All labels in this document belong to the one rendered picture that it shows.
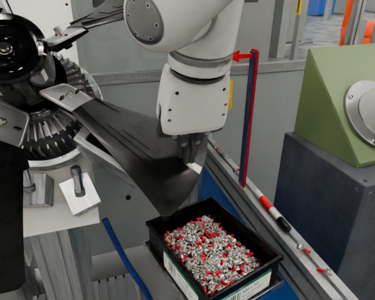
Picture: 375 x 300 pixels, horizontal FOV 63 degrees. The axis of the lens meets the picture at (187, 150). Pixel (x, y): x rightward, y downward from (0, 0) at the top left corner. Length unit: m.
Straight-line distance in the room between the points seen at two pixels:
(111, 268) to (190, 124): 1.41
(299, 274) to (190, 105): 0.39
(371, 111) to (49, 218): 0.77
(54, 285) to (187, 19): 0.86
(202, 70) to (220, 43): 0.04
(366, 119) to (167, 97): 0.56
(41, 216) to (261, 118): 1.17
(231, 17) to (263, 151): 1.39
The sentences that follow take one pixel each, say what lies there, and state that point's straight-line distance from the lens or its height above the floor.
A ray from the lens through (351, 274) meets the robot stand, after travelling 0.95.
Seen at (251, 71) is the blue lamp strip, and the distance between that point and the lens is 0.68.
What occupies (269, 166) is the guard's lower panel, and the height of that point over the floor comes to 0.42.
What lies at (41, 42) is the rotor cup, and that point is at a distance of 0.54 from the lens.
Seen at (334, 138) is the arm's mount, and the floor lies 0.97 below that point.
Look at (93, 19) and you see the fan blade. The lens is 0.60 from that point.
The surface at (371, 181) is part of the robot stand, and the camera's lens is 0.78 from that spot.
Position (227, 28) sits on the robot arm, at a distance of 0.37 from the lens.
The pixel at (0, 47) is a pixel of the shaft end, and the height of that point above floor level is 1.22.
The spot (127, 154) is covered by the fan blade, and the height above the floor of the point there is 1.07.
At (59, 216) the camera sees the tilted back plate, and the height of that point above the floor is 0.86.
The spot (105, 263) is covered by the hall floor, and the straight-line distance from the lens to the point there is 1.81.
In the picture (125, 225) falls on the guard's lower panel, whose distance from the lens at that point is 1.68.
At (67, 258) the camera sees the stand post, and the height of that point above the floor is 0.67.
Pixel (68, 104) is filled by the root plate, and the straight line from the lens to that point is 0.53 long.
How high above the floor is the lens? 1.29
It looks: 27 degrees down
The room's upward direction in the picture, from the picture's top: straight up
